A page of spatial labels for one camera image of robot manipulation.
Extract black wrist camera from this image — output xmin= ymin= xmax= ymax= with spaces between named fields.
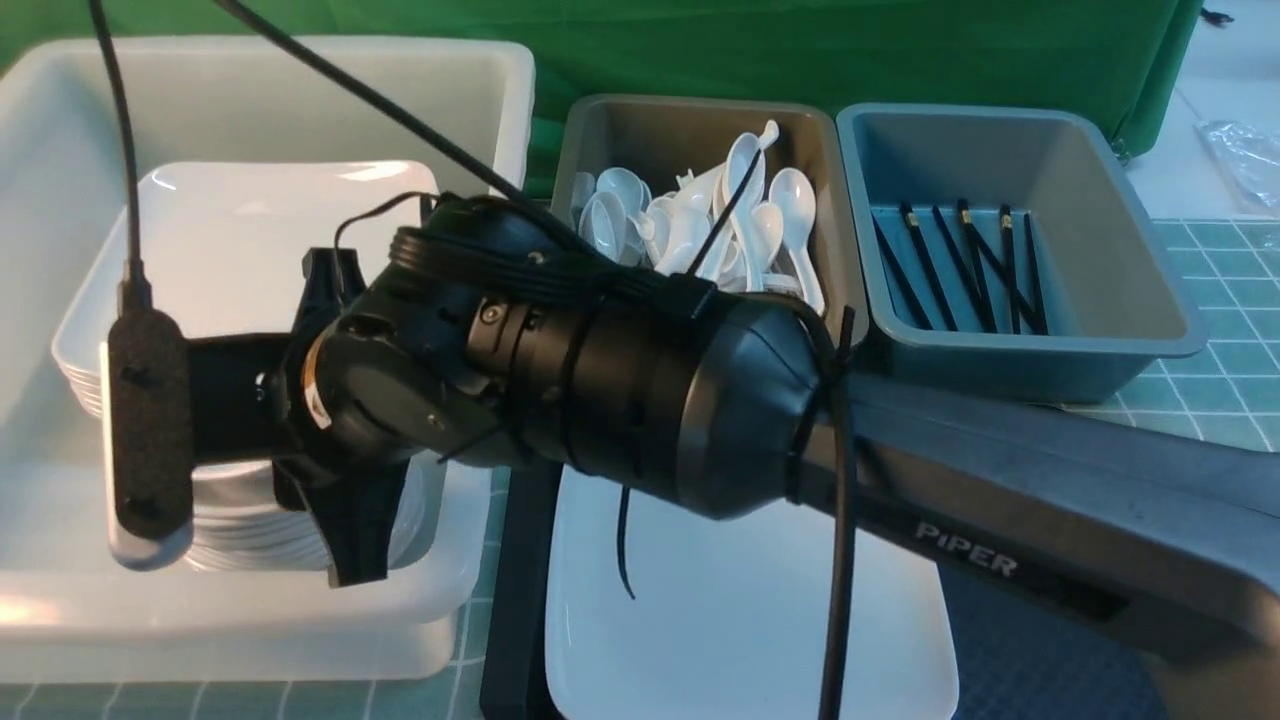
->
xmin=102 ymin=307 xmax=195 ymax=542

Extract black chopsticks in bin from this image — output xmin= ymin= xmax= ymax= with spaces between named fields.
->
xmin=872 ymin=199 xmax=1051 ymax=336

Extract stack of white small bowls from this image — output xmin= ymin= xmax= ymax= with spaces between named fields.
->
xmin=180 ymin=455 xmax=445 ymax=573

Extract white small dish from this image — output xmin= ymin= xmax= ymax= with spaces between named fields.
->
xmin=99 ymin=341 xmax=195 ymax=571

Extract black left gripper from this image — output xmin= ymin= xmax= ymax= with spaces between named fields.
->
xmin=189 ymin=195 xmax=561 ymax=588

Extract black cable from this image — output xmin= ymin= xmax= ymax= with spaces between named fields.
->
xmin=88 ymin=0 xmax=151 ymax=311

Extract clear plastic bag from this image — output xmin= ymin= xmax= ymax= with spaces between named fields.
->
xmin=1196 ymin=120 xmax=1279 ymax=217

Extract black serving tray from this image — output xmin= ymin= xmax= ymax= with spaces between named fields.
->
xmin=479 ymin=462 xmax=1166 ymax=719

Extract stack of white square plates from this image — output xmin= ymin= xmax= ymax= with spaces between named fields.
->
xmin=50 ymin=161 xmax=451 ymax=421

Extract pile of white spoons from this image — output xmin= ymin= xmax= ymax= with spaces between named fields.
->
xmin=570 ymin=119 xmax=826 ymax=314

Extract white square rice plate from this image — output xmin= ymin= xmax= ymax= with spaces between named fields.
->
xmin=545 ymin=469 xmax=960 ymax=719

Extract large white plastic tub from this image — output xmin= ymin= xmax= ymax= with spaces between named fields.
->
xmin=1 ymin=37 xmax=497 ymax=684

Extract brown plastic bin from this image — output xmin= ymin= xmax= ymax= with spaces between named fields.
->
xmin=550 ymin=94 xmax=870 ymax=345

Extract blue-grey plastic bin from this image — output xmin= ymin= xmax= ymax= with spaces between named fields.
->
xmin=836 ymin=102 xmax=1207 ymax=404

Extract green cloth backdrop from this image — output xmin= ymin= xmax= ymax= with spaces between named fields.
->
xmin=0 ymin=0 xmax=1201 ymax=199

